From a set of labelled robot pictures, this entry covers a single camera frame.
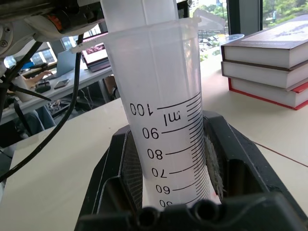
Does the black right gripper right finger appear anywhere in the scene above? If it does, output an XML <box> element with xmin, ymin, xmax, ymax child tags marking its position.
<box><xmin>203</xmin><ymin>110</ymin><xmax>289</xmax><ymax>202</ymax></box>

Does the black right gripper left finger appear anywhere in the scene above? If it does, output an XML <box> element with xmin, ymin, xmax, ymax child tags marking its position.
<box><xmin>78</xmin><ymin>125</ymin><xmax>145</xmax><ymax>218</ymax></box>

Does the translucent plastic measuring cylinder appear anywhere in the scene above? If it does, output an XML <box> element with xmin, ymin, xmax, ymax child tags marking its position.
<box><xmin>69</xmin><ymin>0</ymin><xmax>227</xmax><ymax>210</ymax></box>

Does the red cover thick book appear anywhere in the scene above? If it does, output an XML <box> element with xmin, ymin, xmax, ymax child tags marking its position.
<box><xmin>227</xmin><ymin>77</ymin><xmax>308</xmax><ymax>111</ymax></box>

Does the dark brown cover book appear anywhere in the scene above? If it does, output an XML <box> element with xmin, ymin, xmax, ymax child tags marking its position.
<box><xmin>220</xmin><ymin>60</ymin><xmax>308</xmax><ymax>90</ymax></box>

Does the white office desk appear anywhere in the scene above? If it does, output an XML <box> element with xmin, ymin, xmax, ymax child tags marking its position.
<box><xmin>0</xmin><ymin>64</ymin><xmax>116</xmax><ymax>126</ymax></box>

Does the black smartphone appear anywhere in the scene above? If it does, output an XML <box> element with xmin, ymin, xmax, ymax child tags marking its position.
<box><xmin>53</xmin><ymin>78</ymin><xmax>70</xmax><ymax>90</ymax></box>

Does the small black pouch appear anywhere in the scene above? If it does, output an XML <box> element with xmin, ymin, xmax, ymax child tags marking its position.
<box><xmin>34</xmin><ymin>81</ymin><xmax>51</xmax><ymax>94</ymax></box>

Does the brown cover thick book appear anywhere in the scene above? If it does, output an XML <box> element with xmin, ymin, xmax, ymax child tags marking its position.
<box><xmin>220</xmin><ymin>13</ymin><xmax>308</xmax><ymax>70</ymax></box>

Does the laptop with pink screen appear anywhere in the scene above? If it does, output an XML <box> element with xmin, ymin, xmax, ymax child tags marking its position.
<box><xmin>80</xmin><ymin>42</ymin><xmax>113</xmax><ymax>73</ymax></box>

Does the grey open laptop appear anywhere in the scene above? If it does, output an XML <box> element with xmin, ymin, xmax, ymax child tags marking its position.
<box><xmin>47</xmin><ymin>50</ymin><xmax>77</xmax><ymax>80</ymax></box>

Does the seated person at desk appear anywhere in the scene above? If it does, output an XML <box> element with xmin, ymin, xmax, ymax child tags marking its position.
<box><xmin>23</xmin><ymin>70</ymin><xmax>57</xmax><ymax>136</ymax></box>

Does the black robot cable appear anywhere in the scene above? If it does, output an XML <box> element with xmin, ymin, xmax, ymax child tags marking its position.
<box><xmin>0</xmin><ymin>33</ymin><xmax>85</xmax><ymax>183</ymax></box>

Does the black cable tie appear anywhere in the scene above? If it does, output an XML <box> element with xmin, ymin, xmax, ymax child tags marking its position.
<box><xmin>0</xmin><ymin>81</ymin><xmax>52</xmax><ymax>102</ymax></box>

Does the dark window frame post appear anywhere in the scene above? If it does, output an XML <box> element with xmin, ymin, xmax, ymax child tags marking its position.
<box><xmin>227</xmin><ymin>0</ymin><xmax>263</xmax><ymax>36</ymax></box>

